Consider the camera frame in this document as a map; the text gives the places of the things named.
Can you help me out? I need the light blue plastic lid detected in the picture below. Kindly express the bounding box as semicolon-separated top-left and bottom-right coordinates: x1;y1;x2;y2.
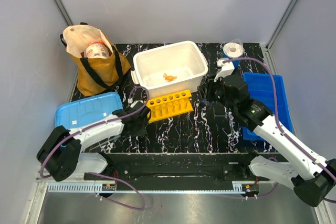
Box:
52;92;124;144

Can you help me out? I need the brown canvas tote bag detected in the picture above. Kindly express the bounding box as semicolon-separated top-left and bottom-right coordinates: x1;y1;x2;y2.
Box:
60;23;131;96

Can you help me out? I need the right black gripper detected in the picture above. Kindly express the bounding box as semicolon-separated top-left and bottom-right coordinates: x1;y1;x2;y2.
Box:
197;73;237;112

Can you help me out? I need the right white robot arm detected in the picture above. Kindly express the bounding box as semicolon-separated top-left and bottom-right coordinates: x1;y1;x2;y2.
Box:
204;74;335;207

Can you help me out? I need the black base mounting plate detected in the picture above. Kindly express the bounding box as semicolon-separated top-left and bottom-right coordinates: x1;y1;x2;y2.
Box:
52;152;289;192

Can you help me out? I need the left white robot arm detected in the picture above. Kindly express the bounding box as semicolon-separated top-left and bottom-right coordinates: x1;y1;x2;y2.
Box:
36;101;151;182

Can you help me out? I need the dark blue divided tray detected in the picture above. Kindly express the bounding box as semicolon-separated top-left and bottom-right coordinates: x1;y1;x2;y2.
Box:
243;72;293;133

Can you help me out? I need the clear glass test tube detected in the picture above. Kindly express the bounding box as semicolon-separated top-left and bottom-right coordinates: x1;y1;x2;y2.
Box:
95;135;120;150

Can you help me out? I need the white plastic tub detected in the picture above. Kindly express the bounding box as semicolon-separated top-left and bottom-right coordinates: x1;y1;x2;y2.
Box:
131;41;208;99

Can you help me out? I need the yellow test tube rack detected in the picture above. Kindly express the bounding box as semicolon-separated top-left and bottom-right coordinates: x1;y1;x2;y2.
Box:
146;90;194;123

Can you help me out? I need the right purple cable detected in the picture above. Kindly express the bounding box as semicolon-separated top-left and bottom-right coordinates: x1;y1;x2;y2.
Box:
222;56;336;204

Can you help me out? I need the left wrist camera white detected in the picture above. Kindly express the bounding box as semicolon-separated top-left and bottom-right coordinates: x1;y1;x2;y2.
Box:
130;100;144;110

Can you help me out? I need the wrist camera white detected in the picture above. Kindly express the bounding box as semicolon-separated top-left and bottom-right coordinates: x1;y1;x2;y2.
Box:
214;58;235;82
130;100;144;110

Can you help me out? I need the white orange bottle in bag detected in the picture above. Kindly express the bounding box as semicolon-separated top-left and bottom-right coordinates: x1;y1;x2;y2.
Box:
85;40;109;59

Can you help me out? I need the yellow knotted rubber band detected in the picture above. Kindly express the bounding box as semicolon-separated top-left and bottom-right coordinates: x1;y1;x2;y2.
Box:
163;73;177;82

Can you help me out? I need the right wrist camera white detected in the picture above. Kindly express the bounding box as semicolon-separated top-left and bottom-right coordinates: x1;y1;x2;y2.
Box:
214;58;235;82

